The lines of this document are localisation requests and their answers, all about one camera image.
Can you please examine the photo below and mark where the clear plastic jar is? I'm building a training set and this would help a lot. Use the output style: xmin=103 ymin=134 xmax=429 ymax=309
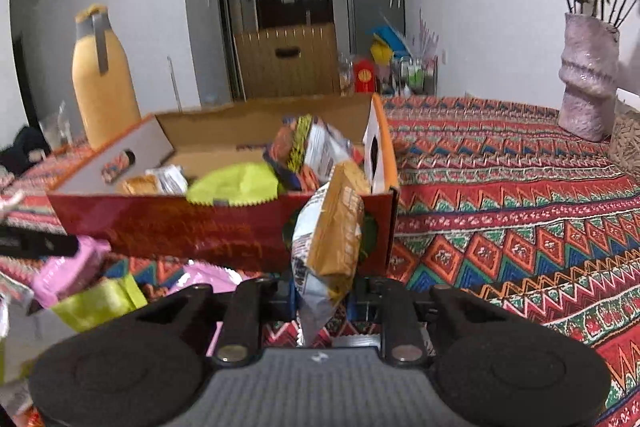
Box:
xmin=339 ymin=54 xmax=356 ymax=94

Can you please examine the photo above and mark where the dark bag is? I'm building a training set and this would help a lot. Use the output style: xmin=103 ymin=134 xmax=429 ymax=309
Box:
xmin=0 ymin=126 xmax=51 ymax=175

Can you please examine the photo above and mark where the blue dustpan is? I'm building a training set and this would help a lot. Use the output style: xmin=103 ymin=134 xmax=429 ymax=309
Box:
xmin=367 ymin=24 xmax=408 ymax=50

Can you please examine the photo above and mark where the small cracker picture snack packet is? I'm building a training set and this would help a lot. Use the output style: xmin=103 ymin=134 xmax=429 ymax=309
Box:
xmin=120 ymin=174 xmax=161 ymax=196

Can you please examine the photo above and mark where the pink snack packet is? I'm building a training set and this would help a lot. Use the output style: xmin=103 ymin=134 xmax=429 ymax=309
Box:
xmin=31 ymin=236 xmax=112 ymax=309
xmin=169 ymin=261 xmax=242 ymax=295

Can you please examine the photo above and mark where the white and green snack packet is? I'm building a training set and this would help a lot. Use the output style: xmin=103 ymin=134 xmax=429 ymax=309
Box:
xmin=50 ymin=274 xmax=149 ymax=334

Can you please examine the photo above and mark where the pink textured vase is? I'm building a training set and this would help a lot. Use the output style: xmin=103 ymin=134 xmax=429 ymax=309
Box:
xmin=557 ymin=12 xmax=621 ymax=142

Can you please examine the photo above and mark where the orange and white snack packet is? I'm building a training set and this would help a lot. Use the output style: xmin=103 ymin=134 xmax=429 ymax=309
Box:
xmin=291 ymin=161 xmax=366 ymax=348

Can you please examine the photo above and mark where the thin grey metal rod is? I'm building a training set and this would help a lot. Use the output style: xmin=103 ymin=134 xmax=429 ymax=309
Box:
xmin=167 ymin=56 xmax=183 ymax=112

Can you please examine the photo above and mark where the wire rack with bottles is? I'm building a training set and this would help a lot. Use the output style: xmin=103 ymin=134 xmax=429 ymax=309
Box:
xmin=392 ymin=57 xmax=438 ymax=96

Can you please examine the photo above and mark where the yellow thermos jug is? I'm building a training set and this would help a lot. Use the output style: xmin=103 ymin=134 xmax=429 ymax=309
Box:
xmin=71 ymin=4 xmax=142 ymax=152

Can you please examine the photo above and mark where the clear glass cup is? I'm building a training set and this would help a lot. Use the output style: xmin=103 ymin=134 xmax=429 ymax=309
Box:
xmin=40 ymin=102 xmax=76 ymax=148

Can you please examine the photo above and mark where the long green snack packet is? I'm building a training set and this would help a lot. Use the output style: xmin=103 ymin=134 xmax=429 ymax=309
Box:
xmin=186 ymin=162 xmax=279 ymax=208

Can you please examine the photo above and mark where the orange pumpkin print cardboard box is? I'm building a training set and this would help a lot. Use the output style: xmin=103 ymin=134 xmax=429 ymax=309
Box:
xmin=46 ymin=93 xmax=401 ymax=277

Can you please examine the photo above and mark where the orange and blue chip bag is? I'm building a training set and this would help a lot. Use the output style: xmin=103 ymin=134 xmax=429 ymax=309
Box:
xmin=262 ymin=114 xmax=321 ymax=194

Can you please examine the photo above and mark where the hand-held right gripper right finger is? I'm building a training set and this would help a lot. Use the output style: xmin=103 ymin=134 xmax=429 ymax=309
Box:
xmin=345 ymin=278 xmax=506 ymax=369

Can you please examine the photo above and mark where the red tin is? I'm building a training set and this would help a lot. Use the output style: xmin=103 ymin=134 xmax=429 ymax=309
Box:
xmin=354 ymin=58 xmax=377 ymax=94

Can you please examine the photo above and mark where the red patterned tablecloth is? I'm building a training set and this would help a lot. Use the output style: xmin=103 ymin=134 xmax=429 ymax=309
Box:
xmin=0 ymin=94 xmax=640 ymax=427

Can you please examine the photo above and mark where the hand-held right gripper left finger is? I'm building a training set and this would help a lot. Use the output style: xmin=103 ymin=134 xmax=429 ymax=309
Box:
xmin=132 ymin=277 xmax=297 ymax=369

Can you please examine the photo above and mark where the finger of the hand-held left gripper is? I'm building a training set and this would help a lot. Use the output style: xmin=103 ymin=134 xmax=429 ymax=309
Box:
xmin=50 ymin=233 xmax=81 ymax=258

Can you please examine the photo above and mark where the brown cardboard box with handle hole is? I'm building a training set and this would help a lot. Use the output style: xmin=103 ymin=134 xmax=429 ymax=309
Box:
xmin=234 ymin=23 xmax=342 ymax=100

